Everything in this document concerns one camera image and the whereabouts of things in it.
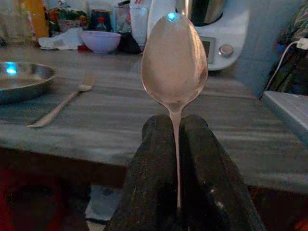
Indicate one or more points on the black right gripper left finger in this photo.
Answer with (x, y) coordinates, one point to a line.
(149, 173)

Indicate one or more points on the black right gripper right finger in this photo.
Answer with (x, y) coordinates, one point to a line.
(207, 178)

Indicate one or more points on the silver metal spoon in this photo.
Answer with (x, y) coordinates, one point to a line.
(173, 60)

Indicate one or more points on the white storage box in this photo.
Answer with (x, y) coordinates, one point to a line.
(103, 202)

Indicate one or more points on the grey flat board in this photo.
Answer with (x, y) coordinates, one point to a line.
(288, 110)

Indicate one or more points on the silver metal fork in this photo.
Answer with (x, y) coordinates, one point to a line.
(60, 106)

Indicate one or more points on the black pouch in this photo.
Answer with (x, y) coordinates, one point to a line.
(130, 44)

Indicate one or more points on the lilac plastic bowl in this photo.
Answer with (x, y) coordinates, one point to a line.
(101, 42)

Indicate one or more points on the red plastic stool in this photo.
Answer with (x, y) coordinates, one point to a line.
(9, 204)

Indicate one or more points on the white kitchen cooking machine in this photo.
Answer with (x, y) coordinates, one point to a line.
(228, 31)

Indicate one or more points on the clear plastic bottle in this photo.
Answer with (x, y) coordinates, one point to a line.
(138, 24)

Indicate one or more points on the stainless steel plate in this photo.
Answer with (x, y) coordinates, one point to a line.
(21, 81)

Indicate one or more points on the colourful snack bag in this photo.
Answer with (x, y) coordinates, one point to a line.
(69, 20)

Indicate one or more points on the patterned dark fabric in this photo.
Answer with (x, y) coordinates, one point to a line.
(296, 24)

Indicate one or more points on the orange sauce bottle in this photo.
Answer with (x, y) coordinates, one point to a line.
(38, 19)

